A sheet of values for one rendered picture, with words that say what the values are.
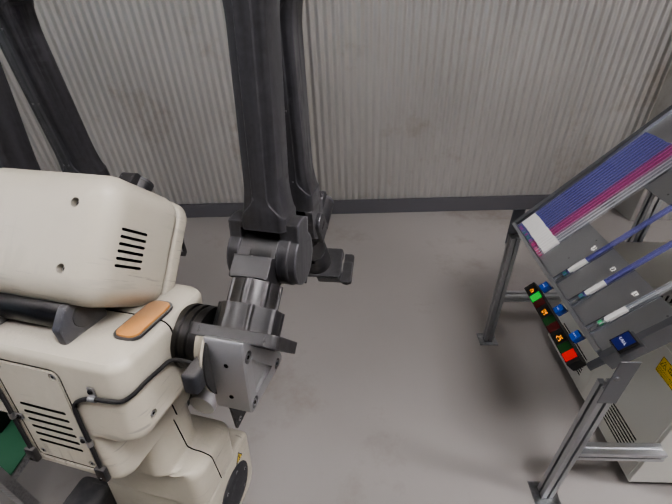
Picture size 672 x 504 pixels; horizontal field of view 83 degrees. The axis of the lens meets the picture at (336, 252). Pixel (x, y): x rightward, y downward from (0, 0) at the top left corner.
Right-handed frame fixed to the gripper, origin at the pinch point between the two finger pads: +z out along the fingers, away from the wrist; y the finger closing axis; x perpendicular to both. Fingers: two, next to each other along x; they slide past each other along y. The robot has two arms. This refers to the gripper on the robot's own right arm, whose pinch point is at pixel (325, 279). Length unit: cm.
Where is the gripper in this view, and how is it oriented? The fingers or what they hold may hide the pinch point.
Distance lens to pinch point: 87.6
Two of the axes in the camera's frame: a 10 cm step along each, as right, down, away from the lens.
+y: -9.8, -0.3, 2.1
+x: -1.2, 8.8, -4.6
